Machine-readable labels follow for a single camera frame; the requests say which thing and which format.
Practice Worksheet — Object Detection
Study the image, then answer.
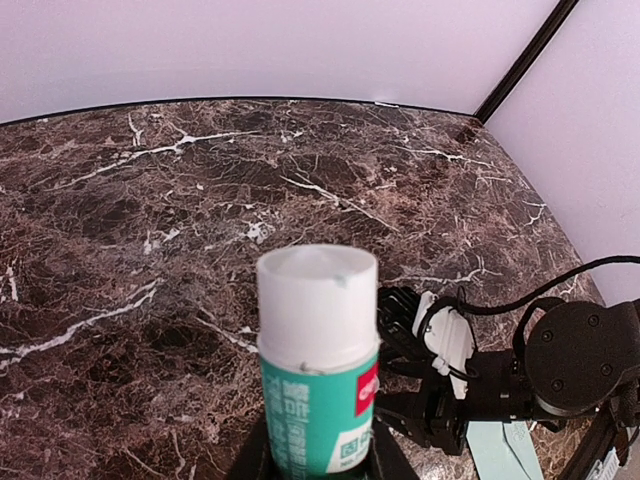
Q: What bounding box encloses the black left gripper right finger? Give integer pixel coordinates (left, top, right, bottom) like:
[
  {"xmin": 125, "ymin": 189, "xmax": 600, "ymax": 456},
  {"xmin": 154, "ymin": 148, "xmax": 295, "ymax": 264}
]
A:
[{"xmin": 369, "ymin": 422, "xmax": 419, "ymax": 480}]

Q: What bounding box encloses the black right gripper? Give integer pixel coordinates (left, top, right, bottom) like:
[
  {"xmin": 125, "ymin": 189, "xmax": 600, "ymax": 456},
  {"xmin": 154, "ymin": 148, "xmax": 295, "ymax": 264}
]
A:
[{"xmin": 375, "ymin": 370, "xmax": 468, "ymax": 456}]

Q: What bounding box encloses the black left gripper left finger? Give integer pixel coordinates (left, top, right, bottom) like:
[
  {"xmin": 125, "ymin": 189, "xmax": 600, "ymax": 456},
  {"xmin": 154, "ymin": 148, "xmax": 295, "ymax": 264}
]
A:
[{"xmin": 229, "ymin": 422, "xmax": 273, "ymax": 480}]

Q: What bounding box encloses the light blue paper envelope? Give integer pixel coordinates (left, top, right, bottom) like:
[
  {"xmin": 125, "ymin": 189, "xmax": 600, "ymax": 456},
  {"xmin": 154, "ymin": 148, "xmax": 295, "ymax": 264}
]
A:
[{"xmin": 466, "ymin": 421, "xmax": 543, "ymax": 480}]

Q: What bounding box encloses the white green glue stick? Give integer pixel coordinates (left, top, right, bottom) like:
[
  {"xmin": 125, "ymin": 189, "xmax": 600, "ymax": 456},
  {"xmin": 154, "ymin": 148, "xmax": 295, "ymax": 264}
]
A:
[{"xmin": 256, "ymin": 244, "xmax": 380, "ymax": 479}]

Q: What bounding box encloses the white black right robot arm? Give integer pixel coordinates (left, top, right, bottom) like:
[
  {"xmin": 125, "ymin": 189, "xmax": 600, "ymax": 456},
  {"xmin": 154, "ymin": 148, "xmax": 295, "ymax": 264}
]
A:
[{"xmin": 375, "ymin": 255, "xmax": 639, "ymax": 456}]

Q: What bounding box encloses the black right corner frame post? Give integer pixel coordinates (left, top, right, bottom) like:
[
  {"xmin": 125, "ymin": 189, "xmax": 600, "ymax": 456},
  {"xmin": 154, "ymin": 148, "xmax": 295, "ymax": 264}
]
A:
[{"xmin": 474, "ymin": 0, "xmax": 579, "ymax": 124}]

